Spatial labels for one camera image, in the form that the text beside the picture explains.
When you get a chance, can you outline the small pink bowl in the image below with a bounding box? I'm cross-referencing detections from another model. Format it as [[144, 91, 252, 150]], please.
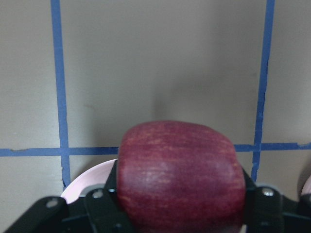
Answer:
[[301, 176, 311, 195]]

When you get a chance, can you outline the large pink plate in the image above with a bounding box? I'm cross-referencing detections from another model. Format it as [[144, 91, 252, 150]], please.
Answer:
[[61, 159, 117, 204]]

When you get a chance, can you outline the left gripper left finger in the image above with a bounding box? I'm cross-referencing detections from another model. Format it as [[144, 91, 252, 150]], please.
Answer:
[[104, 160, 118, 194]]

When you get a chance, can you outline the red apple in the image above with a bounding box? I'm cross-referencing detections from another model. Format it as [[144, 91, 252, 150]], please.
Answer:
[[117, 121, 245, 233]]

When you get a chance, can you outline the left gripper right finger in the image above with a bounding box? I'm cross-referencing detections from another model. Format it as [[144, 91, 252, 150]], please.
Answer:
[[242, 168, 257, 193]]

